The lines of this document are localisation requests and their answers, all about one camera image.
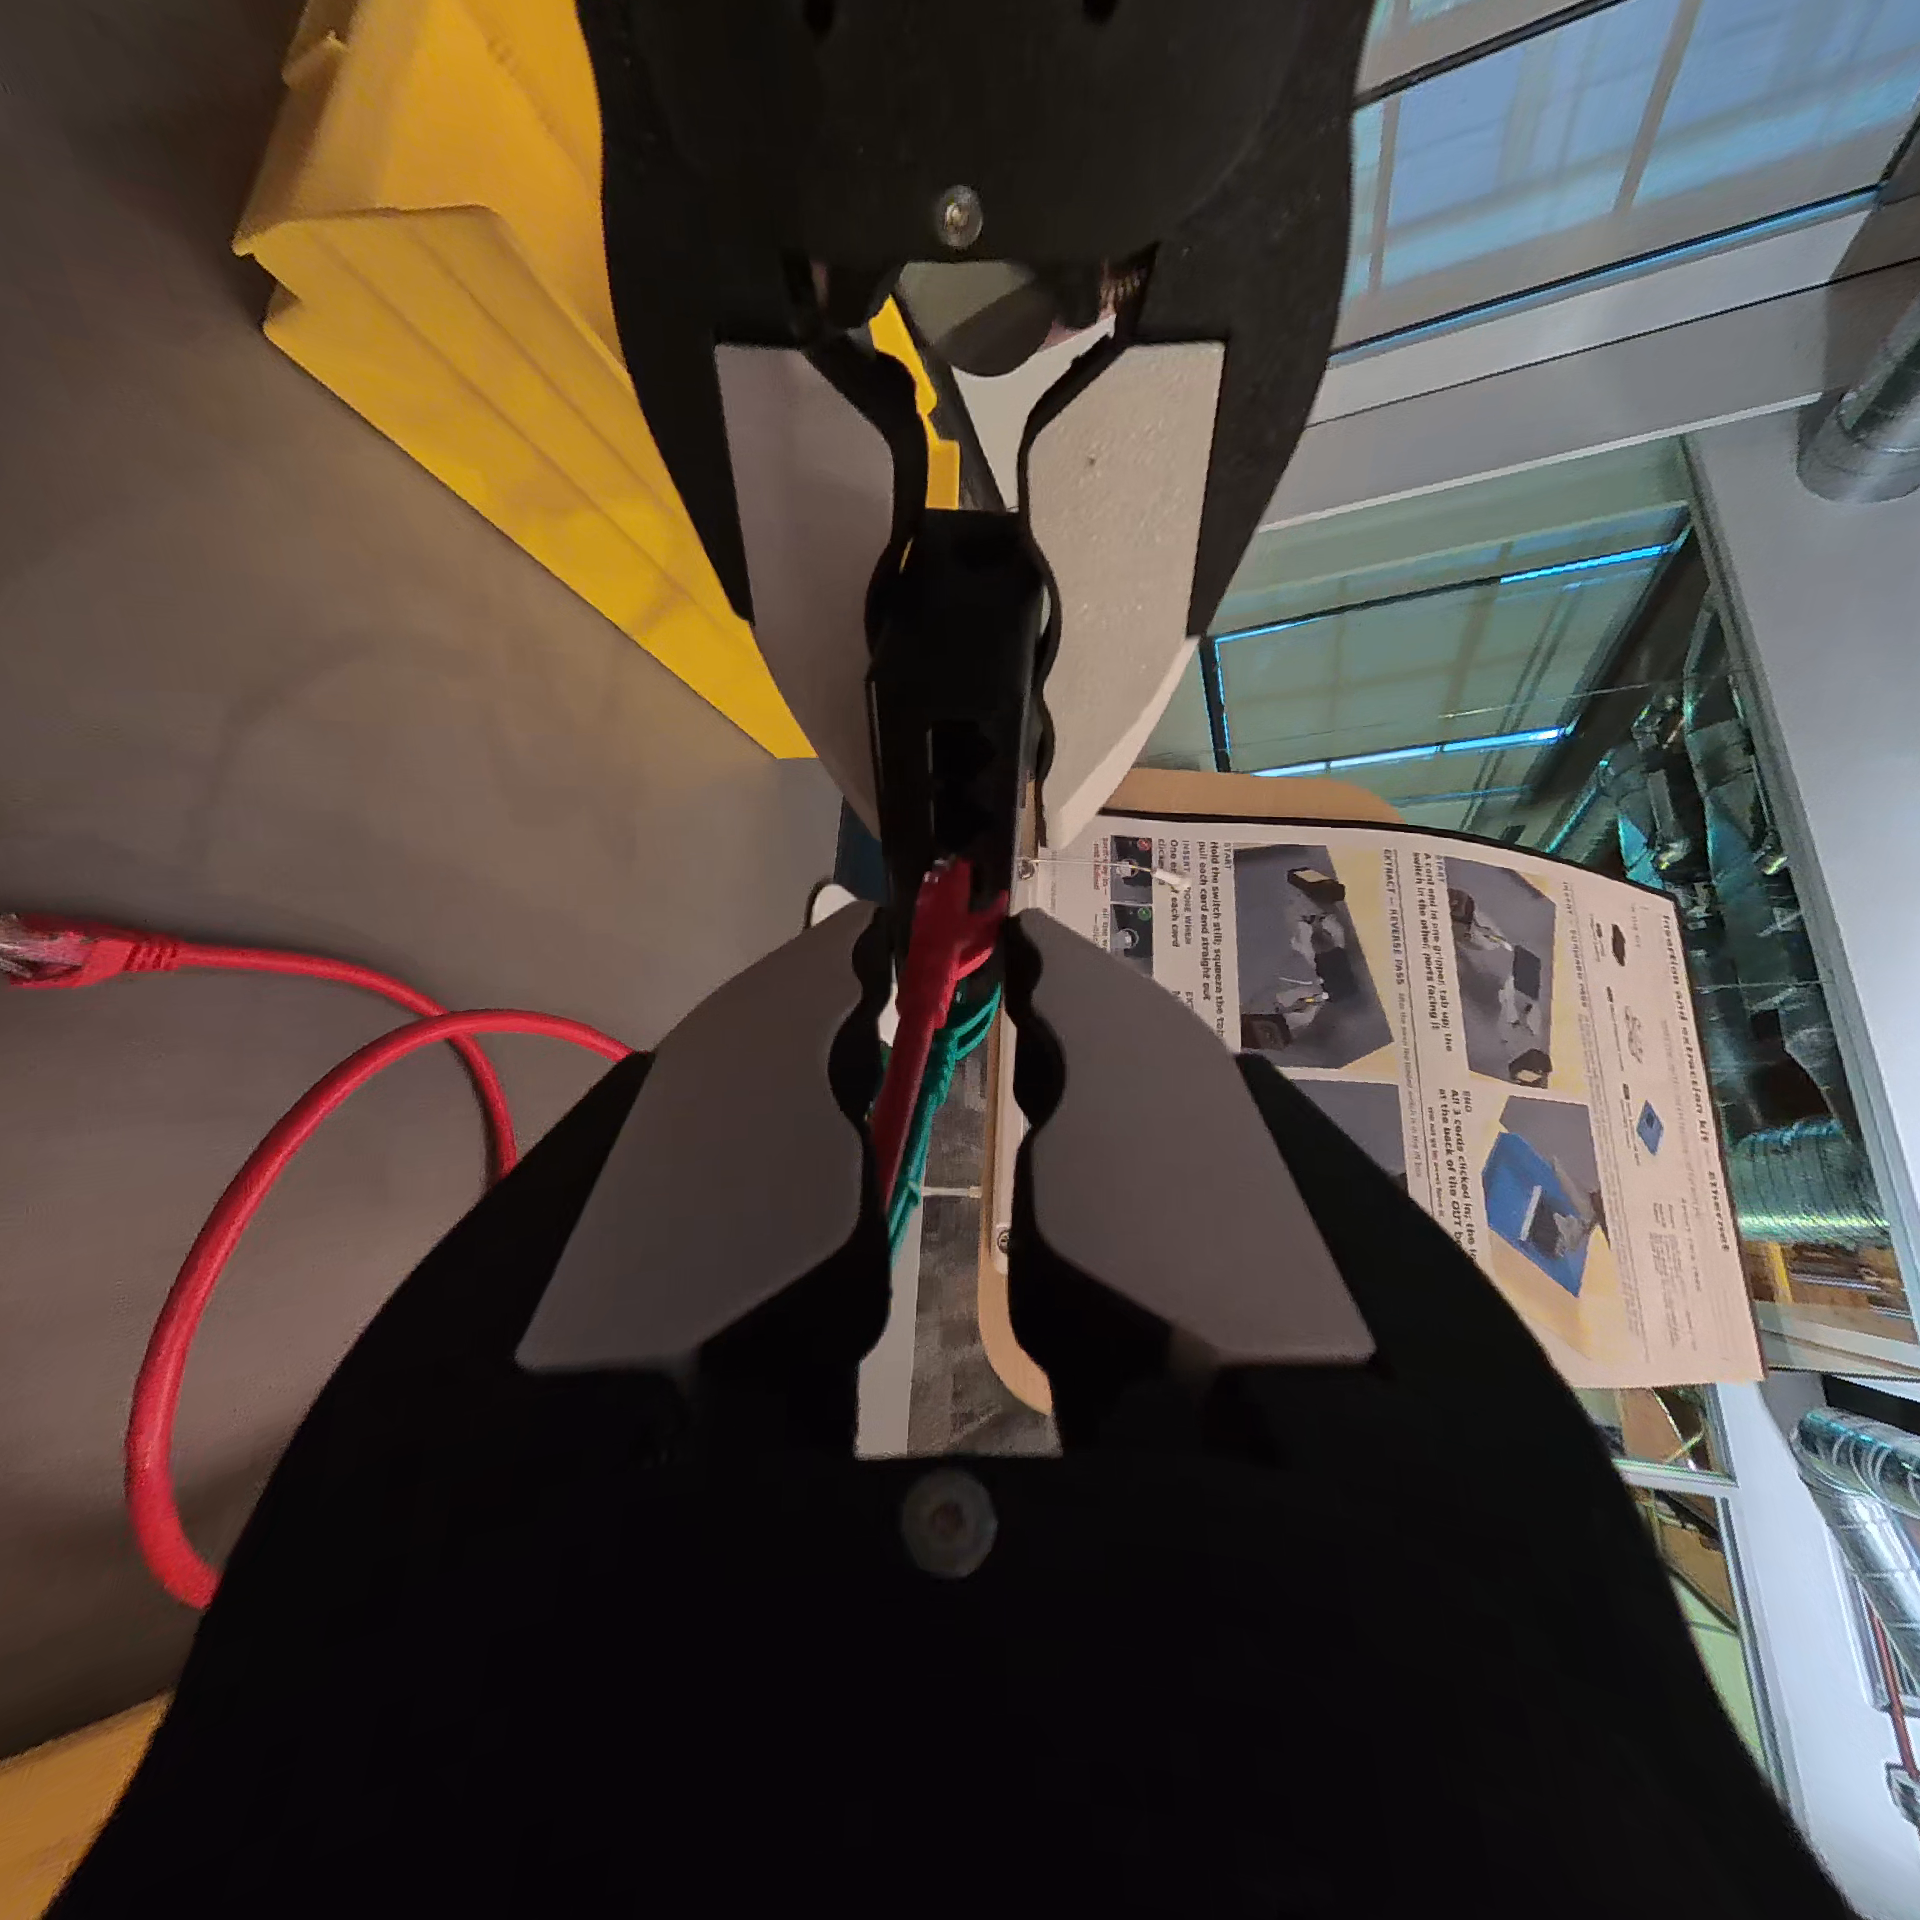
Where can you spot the black ethernet switch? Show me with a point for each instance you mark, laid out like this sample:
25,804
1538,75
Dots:
958,672

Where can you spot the silver spiral ventilation duct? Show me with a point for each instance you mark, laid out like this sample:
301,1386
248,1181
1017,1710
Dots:
1868,436

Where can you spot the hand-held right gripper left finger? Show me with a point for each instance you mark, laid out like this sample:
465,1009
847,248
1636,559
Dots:
706,1181

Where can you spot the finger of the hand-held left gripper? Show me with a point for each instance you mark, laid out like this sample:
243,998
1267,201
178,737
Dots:
1127,527
792,527

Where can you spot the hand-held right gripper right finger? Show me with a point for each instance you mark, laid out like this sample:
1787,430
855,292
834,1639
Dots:
1200,1181

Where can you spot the printed instruction poster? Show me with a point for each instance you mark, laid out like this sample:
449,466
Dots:
1352,959

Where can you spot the yellow plastic bin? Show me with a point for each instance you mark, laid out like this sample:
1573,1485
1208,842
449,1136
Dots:
59,1815
449,297

